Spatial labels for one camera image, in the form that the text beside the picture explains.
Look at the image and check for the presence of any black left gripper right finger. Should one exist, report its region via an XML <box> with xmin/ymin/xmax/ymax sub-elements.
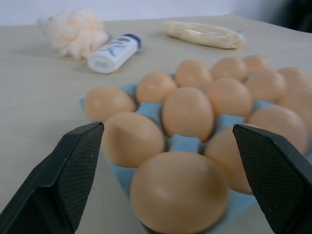
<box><xmin>232</xmin><ymin>123</ymin><xmax>312</xmax><ymax>234</ymax></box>

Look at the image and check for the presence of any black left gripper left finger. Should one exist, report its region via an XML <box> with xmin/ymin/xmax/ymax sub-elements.
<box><xmin>0</xmin><ymin>121</ymin><xmax>105</xmax><ymax>234</ymax></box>

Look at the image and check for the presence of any white bottle with blue cap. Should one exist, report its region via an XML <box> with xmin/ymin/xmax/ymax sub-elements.
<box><xmin>87</xmin><ymin>33</ymin><xmax>142</xmax><ymax>74</ymax></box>

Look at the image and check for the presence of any peach mesh bath sponge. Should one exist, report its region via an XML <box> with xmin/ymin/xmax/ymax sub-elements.
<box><xmin>36</xmin><ymin>7</ymin><xmax>109</xmax><ymax>60</ymax></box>

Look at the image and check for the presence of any brown egg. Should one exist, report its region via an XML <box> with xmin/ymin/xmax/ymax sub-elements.
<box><xmin>175</xmin><ymin>59</ymin><xmax>213</xmax><ymax>89</ymax></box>
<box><xmin>210</xmin><ymin>57</ymin><xmax>248</xmax><ymax>82</ymax></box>
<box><xmin>129</xmin><ymin>151</ymin><xmax>230</xmax><ymax>233</ymax></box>
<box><xmin>241</xmin><ymin>55</ymin><xmax>271</xmax><ymax>74</ymax></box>
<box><xmin>84</xmin><ymin>85</ymin><xmax>137</xmax><ymax>122</ymax></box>
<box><xmin>276</xmin><ymin>67</ymin><xmax>311</xmax><ymax>91</ymax></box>
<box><xmin>162</xmin><ymin>87</ymin><xmax>215</xmax><ymax>143</ymax></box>
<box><xmin>248</xmin><ymin>105</ymin><xmax>309</xmax><ymax>155</ymax></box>
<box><xmin>136</xmin><ymin>71</ymin><xmax>177</xmax><ymax>105</ymax></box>
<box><xmin>101</xmin><ymin>112</ymin><xmax>166</xmax><ymax>169</ymax></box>
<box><xmin>245</xmin><ymin>70</ymin><xmax>287</xmax><ymax>103</ymax></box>
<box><xmin>204</xmin><ymin>123</ymin><xmax>254</xmax><ymax>195</ymax></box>
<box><xmin>277</xmin><ymin>86</ymin><xmax>312</xmax><ymax>136</ymax></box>
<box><xmin>206</xmin><ymin>78</ymin><xmax>253</xmax><ymax>120</ymax></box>

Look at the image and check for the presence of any clear bag of beige noodles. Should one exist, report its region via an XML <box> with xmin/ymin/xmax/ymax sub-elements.
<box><xmin>162</xmin><ymin>20</ymin><xmax>246</xmax><ymax>50</ymax></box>

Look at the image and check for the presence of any blue egg carton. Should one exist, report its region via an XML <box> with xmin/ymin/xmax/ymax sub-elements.
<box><xmin>78</xmin><ymin>73</ymin><xmax>312</xmax><ymax>232</ymax></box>

